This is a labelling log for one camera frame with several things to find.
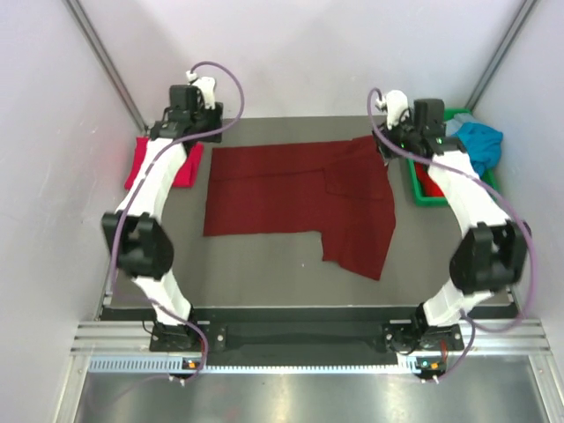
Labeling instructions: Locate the folded bright red t-shirt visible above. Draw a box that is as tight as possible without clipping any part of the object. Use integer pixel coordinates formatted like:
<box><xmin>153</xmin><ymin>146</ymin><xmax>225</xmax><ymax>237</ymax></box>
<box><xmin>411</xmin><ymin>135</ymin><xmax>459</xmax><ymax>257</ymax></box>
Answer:
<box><xmin>123</xmin><ymin>137</ymin><xmax>204</xmax><ymax>190</ymax></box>

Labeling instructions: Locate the green plastic bin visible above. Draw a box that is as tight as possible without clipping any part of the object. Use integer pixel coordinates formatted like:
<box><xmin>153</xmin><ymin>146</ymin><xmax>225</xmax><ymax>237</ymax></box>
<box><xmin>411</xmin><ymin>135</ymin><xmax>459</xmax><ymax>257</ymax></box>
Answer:
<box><xmin>404</xmin><ymin>108</ymin><xmax>503</xmax><ymax>207</ymax></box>

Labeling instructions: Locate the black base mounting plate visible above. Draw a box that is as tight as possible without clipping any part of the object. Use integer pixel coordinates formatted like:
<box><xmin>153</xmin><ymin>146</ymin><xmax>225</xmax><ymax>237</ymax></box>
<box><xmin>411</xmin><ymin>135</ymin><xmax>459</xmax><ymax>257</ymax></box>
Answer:
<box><xmin>149</xmin><ymin>320</ymin><xmax>464</xmax><ymax>353</ymax></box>

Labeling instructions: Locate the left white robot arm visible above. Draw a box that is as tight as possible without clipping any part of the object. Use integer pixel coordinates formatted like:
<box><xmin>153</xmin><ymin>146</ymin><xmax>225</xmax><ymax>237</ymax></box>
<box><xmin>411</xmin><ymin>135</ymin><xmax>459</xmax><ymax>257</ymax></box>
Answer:
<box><xmin>101</xmin><ymin>77</ymin><xmax>223</xmax><ymax>351</ymax></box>

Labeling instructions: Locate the grey t-shirt in bin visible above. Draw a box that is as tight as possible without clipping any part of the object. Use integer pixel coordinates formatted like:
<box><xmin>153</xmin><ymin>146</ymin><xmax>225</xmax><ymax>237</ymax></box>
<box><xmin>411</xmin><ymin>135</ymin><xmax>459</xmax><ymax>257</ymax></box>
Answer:
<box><xmin>446</xmin><ymin>113</ymin><xmax>478</xmax><ymax>136</ymax></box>

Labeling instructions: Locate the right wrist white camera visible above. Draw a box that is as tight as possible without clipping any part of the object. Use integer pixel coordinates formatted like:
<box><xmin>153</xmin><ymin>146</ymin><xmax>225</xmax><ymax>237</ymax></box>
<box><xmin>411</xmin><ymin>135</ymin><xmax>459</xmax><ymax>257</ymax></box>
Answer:
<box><xmin>375</xmin><ymin>90</ymin><xmax>411</xmax><ymax>130</ymax></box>

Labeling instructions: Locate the left aluminium corner post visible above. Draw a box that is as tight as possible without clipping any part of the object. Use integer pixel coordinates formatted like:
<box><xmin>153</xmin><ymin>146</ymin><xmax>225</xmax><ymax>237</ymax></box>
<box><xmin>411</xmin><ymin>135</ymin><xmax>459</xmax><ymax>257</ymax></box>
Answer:
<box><xmin>62</xmin><ymin>0</ymin><xmax>147</xmax><ymax>133</ymax></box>

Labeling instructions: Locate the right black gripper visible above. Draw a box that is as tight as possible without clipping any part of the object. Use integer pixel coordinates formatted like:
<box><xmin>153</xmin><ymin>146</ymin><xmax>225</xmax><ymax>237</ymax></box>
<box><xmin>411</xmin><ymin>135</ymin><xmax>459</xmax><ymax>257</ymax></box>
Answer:
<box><xmin>371</xmin><ymin>109</ymin><xmax>420</xmax><ymax>165</ymax></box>

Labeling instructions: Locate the wrist white camera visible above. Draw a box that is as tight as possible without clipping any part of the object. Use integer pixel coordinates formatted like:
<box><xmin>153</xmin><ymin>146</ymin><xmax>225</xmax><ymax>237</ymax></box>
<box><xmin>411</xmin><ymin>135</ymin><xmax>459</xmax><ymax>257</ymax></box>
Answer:
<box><xmin>375</xmin><ymin>90</ymin><xmax>411</xmax><ymax>130</ymax></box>
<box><xmin>186</xmin><ymin>70</ymin><xmax>216</xmax><ymax>109</ymax></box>

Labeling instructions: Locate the red t-shirt in bin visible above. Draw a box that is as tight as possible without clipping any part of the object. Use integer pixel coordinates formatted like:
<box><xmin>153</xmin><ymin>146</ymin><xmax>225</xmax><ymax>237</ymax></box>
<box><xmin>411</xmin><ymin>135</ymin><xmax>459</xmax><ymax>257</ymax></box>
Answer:
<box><xmin>415</xmin><ymin>163</ymin><xmax>444</xmax><ymax>197</ymax></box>

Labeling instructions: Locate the right aluminium corner post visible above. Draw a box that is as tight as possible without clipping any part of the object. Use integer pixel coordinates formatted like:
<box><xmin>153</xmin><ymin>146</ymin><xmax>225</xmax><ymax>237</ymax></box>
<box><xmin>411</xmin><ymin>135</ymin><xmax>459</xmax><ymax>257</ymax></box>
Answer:
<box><xmin>464</xmin><ymin>0</ymin><xmax>540</xmax><ymax>111</ymax></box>

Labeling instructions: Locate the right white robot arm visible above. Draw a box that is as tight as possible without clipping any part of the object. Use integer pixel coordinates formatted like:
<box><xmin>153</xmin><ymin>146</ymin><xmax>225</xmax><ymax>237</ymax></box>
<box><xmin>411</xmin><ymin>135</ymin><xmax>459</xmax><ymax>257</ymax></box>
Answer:
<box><xmin>367</xmin><ymin>89</ymin><xmax>529</xmax><ymax>354</ymax></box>

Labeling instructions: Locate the aluminium corner post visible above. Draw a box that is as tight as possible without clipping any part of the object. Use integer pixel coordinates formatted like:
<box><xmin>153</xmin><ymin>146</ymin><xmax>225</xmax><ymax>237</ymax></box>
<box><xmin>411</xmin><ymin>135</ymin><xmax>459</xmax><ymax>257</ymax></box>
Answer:
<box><xmin>62</xmin><ymin>0</ymin><xmax>147</xmax><ymax>133</ymax></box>
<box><xmin>464</xmin><ymin>0</ymin><xmax>540</xmax><ymax>111</ymax></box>

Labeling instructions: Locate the grey slotted cable duct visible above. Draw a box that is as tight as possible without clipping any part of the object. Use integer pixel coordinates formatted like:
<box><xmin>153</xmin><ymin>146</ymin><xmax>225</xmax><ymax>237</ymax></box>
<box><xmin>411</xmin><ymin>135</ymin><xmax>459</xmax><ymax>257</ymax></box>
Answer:
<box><xmin>88</xmin><ymin>356</ymin><xmax>439</xmax><ymax>375</ymax></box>

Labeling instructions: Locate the aluminium front rail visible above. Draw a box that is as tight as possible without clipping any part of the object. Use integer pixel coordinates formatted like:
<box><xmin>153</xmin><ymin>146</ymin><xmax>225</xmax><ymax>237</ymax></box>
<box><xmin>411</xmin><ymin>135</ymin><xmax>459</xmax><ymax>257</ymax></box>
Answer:
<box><xmin>70</xmin><ymin>321</ymin><xmax>550</xmax><ymax>355</ymax></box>

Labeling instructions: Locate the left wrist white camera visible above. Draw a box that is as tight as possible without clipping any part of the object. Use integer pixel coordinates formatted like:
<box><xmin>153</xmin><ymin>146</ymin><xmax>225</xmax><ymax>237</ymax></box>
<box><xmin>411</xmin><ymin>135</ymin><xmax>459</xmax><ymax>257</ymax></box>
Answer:
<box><xmin>186</xmin><ymin>70</ymin><xmax>216</xmax><ymax>109</ymax></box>

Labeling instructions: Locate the blue t-shirt in bin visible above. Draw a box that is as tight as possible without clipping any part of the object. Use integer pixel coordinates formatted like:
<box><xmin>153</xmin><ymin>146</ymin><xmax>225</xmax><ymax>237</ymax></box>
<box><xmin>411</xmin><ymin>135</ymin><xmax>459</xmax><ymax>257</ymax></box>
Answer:
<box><xmin>455</xmin><ymin>122</ymin><xmax>503</xmax><ymax>176</ymax></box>

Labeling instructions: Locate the dark maroon t-shirt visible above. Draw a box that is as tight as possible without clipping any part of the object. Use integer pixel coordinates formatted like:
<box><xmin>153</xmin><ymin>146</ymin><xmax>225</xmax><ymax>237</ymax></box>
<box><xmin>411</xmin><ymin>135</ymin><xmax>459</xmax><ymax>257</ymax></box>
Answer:
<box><xmin>203</xmin><ymin>136</ymin><xmax>396</xmax><ymax>280</ymax></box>

